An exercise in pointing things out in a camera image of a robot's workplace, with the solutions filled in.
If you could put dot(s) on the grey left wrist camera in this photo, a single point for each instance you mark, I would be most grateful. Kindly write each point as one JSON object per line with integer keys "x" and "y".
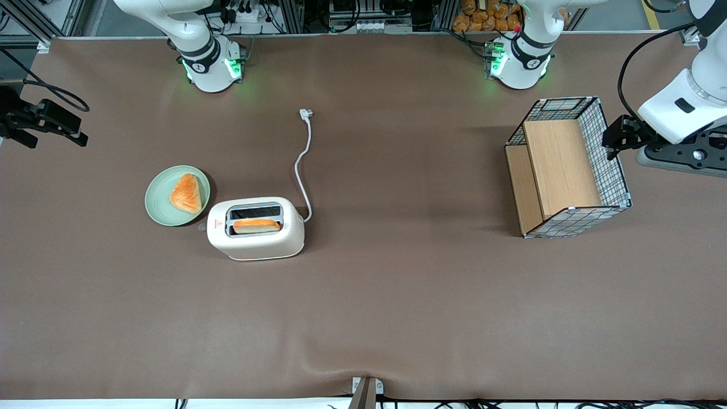
{"x": 681, "y": 165}

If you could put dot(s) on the white two-slot toaster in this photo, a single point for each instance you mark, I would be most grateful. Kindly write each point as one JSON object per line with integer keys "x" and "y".
{"x": 258, "y": 247}

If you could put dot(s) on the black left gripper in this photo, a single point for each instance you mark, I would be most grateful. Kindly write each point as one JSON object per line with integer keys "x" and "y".
{"x": 629, "y": 131}

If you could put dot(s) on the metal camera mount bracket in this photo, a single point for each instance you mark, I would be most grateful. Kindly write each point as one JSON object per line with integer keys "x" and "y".
{"x": 366, "y": 395}

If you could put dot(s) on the bread slice in toaster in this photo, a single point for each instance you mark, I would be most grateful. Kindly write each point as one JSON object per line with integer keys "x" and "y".
{"x": 257, "y": 226}

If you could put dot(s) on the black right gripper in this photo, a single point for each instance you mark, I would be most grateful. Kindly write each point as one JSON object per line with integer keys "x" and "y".
{"x": 12, "y": 115}

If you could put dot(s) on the aluminium corner bracket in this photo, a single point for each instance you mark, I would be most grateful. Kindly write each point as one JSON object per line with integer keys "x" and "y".
{"x": 44, "y": 46}
{"x": 690, "y": 35}

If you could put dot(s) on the bag of brown pastries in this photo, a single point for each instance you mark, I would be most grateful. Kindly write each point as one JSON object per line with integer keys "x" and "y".
{"x": 483, "y": 17}

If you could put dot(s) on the pale green round plate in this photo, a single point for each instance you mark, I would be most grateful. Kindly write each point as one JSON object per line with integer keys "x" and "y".
{"x": 159, "y": 201}

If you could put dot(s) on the brown table cover mat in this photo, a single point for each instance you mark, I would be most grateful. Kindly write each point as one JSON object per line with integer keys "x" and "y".
{"x": 397, "y": 295}

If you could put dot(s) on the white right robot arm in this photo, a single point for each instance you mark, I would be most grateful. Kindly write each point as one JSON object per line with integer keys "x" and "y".
{"x": 207, "y": 68}

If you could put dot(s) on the white power strip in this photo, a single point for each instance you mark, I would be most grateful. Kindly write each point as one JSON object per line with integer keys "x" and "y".
{"x": 247, "y": 12}

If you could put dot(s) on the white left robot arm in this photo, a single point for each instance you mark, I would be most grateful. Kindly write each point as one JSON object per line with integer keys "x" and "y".
{"x": 522, "y": 65}

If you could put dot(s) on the triangular orange bread piece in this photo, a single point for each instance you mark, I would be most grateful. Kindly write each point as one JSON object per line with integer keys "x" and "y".
{"x": 186, "y": 194}

